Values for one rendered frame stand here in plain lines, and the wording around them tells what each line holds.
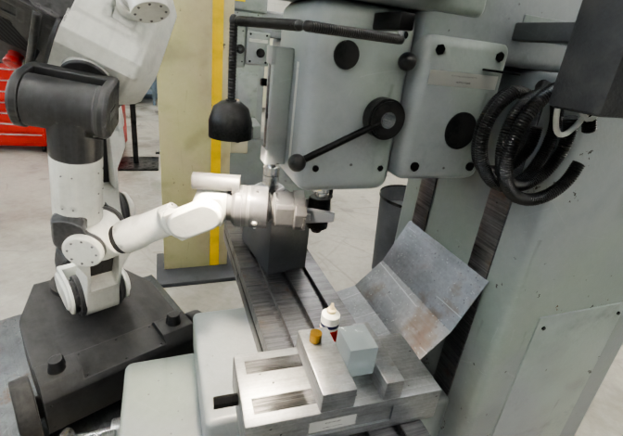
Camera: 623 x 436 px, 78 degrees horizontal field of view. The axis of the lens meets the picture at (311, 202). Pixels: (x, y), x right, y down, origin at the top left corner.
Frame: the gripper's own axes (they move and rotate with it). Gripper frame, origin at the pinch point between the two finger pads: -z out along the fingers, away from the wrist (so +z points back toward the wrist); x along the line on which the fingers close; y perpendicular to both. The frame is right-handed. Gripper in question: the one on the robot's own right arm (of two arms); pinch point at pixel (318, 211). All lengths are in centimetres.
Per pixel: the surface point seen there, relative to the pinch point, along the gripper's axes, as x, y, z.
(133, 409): -10, 48, 38
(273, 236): 17.3, 15.8, 8.6
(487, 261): -4.0, 7.8, -38.9
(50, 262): 165, 123, 153
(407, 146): -8.4, -17.7, -13.5
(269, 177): 31.6, 4.3, 10.8
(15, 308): 116, 123, 147
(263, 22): -17.2, -34.9, 13.4
